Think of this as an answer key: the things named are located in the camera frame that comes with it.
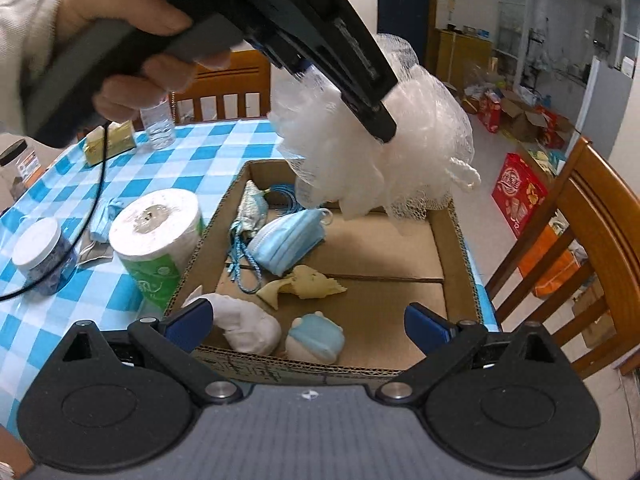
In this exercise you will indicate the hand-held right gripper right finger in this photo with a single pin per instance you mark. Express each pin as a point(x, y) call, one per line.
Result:
point(426, 329)

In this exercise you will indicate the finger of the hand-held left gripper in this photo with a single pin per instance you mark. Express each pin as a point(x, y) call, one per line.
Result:
point(350, 65)
point(287, 59)

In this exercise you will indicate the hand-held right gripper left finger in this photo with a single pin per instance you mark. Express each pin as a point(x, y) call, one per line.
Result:
point(192, 324)

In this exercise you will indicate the white sock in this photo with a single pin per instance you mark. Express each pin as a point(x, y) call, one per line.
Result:
point(245, 327)

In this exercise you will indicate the cardboard box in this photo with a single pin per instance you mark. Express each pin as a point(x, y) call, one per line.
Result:
point(380, 250)

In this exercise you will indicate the pale mesh bath loofah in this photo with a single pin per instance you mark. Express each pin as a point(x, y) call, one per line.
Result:
point(415, 130)

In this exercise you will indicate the small doll with blue hat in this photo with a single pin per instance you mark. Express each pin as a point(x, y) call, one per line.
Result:
point(315, 337)

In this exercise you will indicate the yellow cloth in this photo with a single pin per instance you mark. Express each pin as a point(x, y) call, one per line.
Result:
point(305, 285)

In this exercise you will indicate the blue face mask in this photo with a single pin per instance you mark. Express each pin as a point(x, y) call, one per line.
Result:
point(106, 217)
point(287, 242)

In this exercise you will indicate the person's left forearm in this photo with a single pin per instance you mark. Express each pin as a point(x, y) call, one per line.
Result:
point(25, 35)

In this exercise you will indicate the person's left hand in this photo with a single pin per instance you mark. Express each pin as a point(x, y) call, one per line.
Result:
point(125, 2)

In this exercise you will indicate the wooden chair with slat back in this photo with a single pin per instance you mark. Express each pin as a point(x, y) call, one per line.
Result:
point(230, 87)

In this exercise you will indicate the toilet paper roll green wrapper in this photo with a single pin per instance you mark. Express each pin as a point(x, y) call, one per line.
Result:
point(155, 245)

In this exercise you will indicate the wooden cabinet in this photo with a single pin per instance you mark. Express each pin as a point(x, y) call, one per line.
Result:
point(462, 60)

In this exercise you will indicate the orange bag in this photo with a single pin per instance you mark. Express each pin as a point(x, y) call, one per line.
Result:
point(550, 265)

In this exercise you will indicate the clear water bottle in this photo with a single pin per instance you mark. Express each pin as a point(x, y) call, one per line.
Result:
point(159, 122)

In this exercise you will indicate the red carton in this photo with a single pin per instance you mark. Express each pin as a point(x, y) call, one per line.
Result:
point(491, 112)

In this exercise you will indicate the red snack box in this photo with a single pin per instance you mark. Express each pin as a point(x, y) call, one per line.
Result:
point(517, 195)

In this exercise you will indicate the clear jar with white lid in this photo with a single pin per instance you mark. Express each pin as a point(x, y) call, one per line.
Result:
point(42, 255)

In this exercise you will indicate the blue white checkered tablecloth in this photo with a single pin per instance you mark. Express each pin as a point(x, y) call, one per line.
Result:
point(125, 170)

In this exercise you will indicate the gold tissue pack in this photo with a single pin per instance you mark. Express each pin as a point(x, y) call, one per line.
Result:
point(110, 142)

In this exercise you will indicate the open cardboard boxes on floor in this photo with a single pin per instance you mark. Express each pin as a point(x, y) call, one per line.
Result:
point(535, 120)

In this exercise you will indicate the clear jar with black lid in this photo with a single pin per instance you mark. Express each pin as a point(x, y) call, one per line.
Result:
point(17, 170)

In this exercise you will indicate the grey refrigerator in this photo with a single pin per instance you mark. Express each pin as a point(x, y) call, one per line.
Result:
point(607, 105)

